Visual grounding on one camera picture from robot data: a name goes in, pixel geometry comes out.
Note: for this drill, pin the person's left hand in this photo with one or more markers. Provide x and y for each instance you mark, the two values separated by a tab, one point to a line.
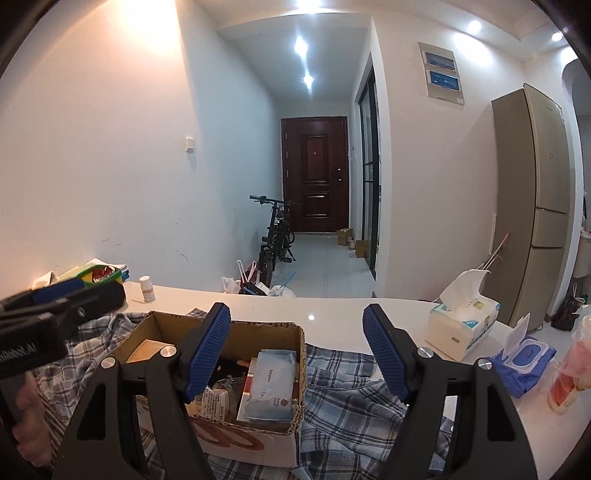
31	432

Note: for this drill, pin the white tissue box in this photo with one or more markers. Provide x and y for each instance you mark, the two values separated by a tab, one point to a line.
462	317

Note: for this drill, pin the grey electrical panel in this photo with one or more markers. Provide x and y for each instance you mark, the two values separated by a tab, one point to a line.
442	74

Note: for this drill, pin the blue plaid shirt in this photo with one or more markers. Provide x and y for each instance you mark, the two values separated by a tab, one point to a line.
351	420

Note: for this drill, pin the beige refrigerator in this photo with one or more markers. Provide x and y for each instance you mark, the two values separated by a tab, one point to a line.
533	202

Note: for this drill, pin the yellow green tub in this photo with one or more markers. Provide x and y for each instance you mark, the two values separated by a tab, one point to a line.
99	274

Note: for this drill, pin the cardboard boxes on floor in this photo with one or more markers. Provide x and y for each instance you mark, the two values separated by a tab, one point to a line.
360	247

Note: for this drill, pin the bun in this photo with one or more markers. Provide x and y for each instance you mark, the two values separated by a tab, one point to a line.
220	402

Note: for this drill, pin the dark red entrance door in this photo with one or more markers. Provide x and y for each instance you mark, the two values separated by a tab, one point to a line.
316	172

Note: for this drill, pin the black bicycle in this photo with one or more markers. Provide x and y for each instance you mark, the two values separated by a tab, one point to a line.
279	237

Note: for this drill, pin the white wall switch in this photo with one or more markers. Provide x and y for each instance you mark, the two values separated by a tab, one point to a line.
189	144

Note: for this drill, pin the blue wet wipes pack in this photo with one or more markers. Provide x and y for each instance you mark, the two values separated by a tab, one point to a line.
523	360

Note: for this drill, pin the open cardboard box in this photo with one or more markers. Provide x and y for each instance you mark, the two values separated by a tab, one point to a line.
270	444

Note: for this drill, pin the light wooden box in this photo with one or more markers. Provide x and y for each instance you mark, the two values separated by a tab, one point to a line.
146	350

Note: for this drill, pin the small white pill bottle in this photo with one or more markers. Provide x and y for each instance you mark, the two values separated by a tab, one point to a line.
147	289

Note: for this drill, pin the red white cigarette pack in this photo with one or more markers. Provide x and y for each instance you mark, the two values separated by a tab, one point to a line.
246	392

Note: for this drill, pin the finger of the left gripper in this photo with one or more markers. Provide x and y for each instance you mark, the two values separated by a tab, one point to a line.
74	309
35	297

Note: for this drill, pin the light blue wipes pack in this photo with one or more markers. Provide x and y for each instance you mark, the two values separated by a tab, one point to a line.
272	393

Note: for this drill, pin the black framed glass door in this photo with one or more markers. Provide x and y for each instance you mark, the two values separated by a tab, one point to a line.
369	125

